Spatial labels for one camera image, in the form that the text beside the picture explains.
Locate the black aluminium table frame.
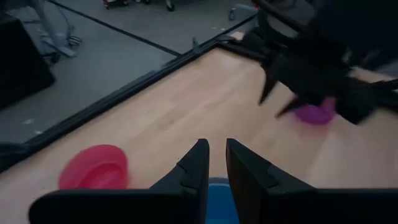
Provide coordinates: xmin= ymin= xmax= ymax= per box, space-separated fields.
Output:
xmin=0 ymin=14 xmax=398 ymax=174

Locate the grey stand base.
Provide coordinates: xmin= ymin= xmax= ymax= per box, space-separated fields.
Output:
xmin=29 ymin=0 xmax=83 ymax=60

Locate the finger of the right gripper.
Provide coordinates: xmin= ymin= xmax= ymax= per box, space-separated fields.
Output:
xmin=275 ymin=95 xmax=304 ymax=119
xmin=257 ymin=70 xmax=279 ymax=106

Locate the red plastic bowl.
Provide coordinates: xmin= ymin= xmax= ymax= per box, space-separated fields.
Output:
xmin=58 ymin=144 xmax=130 ymax=190

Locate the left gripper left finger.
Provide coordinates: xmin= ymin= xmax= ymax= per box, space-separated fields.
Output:
xmin=27 ymin=138 xmax=211 ymax=224

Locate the purple plastic bowl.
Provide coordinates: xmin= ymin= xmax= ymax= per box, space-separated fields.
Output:
xmin=294 ymin=96 xmax=338 ymax=126

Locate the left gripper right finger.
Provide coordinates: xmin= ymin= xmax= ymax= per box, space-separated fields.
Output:
xmin=226 ymin=138 xmax=398 ymax=224

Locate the blue plastic bowl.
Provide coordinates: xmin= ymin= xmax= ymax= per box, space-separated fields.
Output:
xmin=205 ymin=177 xmax=240 ymax=224

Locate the black frame clamp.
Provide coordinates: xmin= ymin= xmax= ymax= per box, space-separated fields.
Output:
xmin=191 ymin=36 xmax=201 ymax=55

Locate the black box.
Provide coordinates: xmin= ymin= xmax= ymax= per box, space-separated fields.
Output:
xmin=0 ymin=12 xmax=57 ymax=110

